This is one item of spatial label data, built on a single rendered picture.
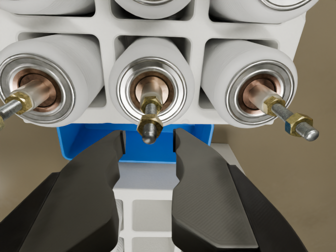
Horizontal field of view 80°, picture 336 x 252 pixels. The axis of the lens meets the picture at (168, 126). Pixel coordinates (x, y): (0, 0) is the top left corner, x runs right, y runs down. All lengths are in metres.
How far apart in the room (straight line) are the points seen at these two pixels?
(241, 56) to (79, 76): 0.17
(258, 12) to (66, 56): 0.19
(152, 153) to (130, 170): 0.06
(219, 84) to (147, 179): 0.26
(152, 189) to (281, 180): 0.46
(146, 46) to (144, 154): 0.28
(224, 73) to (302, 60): 0.36
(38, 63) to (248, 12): 0.21
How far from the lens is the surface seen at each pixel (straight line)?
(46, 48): 0.24
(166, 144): 0.48
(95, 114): 0.32
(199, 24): 0.28
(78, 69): 0.24
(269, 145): 0.64
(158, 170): 0.45
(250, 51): 0.24
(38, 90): 0.23
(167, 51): 0.22
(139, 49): 0.22
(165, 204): 0.55
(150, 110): 0.17
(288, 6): 0.24
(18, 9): 0.24
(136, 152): 0.45
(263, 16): 0.23
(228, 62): 0.24
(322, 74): 0.61
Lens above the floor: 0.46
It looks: 61 degrees down
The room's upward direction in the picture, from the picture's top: 174 degrees clockwise
